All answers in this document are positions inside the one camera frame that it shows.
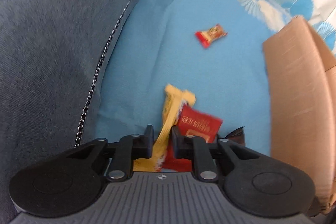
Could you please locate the red square snack packet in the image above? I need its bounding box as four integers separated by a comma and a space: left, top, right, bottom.
162, 105, 223, 172

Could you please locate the black chocolate bar packet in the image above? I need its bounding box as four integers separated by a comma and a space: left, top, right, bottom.
217, 127, 245, 146

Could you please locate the yellow candy bag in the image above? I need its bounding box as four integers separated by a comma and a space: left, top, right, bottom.
133, 84, 196, 172

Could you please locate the small red candy bar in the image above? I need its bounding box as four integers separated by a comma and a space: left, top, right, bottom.
195, 24, 228, 48

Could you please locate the blue white patterned sofa cover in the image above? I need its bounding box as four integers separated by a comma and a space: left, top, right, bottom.
94, 0, 335, 155

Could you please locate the cardboard box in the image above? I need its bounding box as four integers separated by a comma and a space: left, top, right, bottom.
262, 16, 335, 213

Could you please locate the blue sofa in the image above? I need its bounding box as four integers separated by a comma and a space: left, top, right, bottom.
1, 0, 138, 223

